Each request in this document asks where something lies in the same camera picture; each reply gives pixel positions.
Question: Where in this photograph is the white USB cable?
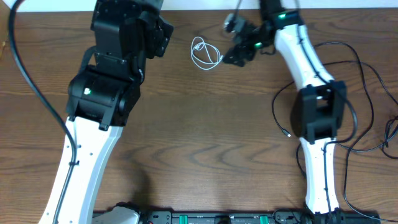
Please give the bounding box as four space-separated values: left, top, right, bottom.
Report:
190 36 224 71

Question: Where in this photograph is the black USB cable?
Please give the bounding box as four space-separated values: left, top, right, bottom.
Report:
271 60 398 180

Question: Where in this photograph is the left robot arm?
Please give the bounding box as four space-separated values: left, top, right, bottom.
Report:
40 0 174 223

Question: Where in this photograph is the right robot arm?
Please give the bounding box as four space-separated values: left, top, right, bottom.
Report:
223 1 346 215

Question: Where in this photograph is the brown cardboard panel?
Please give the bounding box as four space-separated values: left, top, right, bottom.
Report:
0 0 10 56

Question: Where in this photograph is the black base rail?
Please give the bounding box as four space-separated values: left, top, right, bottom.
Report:
93 202 382 224

